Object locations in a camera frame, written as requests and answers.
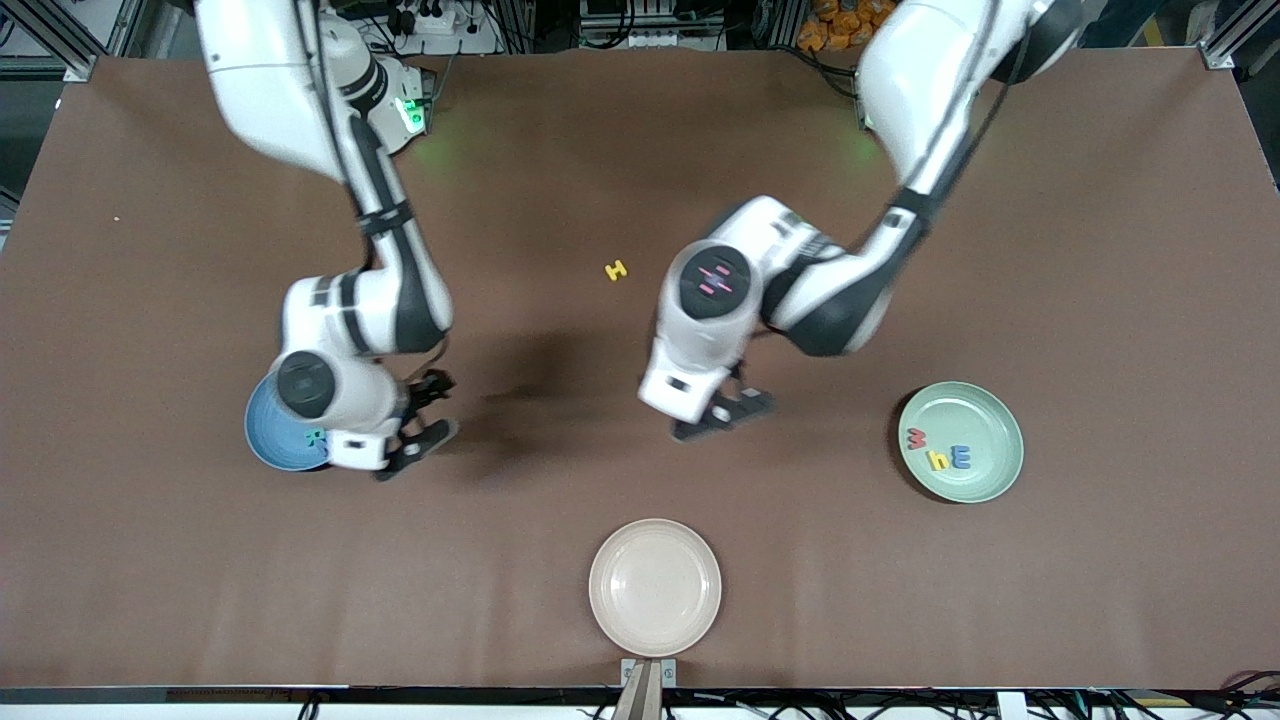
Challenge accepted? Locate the brown table cover sheet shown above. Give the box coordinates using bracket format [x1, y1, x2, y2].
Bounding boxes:
[0, 45, 1280, 691]

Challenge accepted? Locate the white power strip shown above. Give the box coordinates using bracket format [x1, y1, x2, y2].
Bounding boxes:
[578, 0, 726, 51]
[335, 0, 501, 56]

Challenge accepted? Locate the aluminium frame post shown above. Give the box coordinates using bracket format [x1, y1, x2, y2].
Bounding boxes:
[1198, 0, 1263, 71]
[0, 0, 151, 83]

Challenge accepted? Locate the beige plate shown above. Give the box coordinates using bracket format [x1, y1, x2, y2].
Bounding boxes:
[588, 518, 722, 658]

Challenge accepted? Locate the blue plate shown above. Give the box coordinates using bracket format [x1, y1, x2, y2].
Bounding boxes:
[244, 372, 336, 472]

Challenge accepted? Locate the black table edge rail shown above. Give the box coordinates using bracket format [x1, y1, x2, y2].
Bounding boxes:
[0, 685, 1280, 704]

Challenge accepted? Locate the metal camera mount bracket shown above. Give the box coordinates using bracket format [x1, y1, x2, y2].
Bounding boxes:
[620, 658, 678, 720]

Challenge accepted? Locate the orange bag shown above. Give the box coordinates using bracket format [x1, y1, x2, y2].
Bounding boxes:
[797, 0, 891, 53]

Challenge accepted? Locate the green plate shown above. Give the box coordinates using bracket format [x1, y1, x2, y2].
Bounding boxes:
[897, 381, 1024, 504]

